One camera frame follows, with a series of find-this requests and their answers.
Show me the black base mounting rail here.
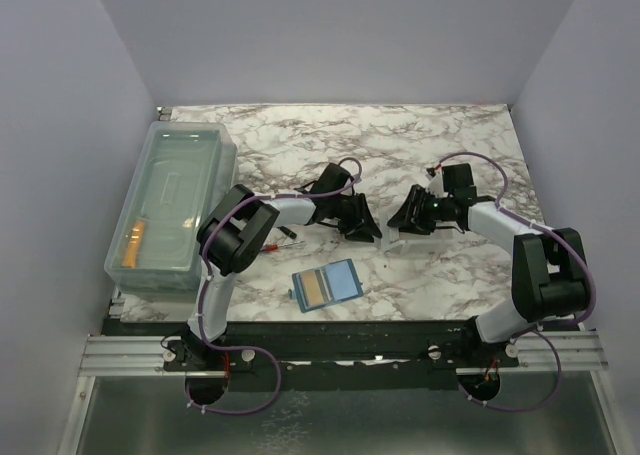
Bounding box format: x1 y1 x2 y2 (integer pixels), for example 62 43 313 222
102 317 584 394

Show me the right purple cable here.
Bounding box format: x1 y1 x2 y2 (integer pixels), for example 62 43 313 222
432 152 596 412

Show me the aluminium extrusion rail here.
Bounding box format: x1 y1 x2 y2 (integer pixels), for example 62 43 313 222
79 331 609 377

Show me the clear acrylic card box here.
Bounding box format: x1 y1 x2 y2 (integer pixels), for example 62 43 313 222
377 210 459 257

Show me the teal leather card holder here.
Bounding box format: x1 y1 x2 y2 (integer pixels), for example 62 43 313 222
289 259 364 313

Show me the clear plastic storage bin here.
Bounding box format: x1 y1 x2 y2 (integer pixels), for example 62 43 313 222
104 121 237 297

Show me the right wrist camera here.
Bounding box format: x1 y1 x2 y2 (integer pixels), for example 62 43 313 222
426 167 446 198

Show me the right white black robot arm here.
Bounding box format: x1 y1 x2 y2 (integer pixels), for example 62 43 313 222
386 163 593 367

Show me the orange tool in bin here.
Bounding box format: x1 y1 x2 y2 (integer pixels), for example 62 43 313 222
122 218 146 268

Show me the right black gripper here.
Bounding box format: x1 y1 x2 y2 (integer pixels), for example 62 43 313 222
387 185 453 236

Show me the black green screwdriver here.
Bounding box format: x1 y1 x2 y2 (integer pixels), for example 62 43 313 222
278 226 297 240

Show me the blue red screwdriver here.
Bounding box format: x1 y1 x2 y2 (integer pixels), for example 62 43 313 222
260 242 304 252

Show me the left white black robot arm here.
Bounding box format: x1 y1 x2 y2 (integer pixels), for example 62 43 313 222
187 157 382 370

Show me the gold credit card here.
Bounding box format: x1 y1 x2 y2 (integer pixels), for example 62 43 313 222
301 269 330 308

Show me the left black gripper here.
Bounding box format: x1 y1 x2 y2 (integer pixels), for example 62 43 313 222
327 194 382 243

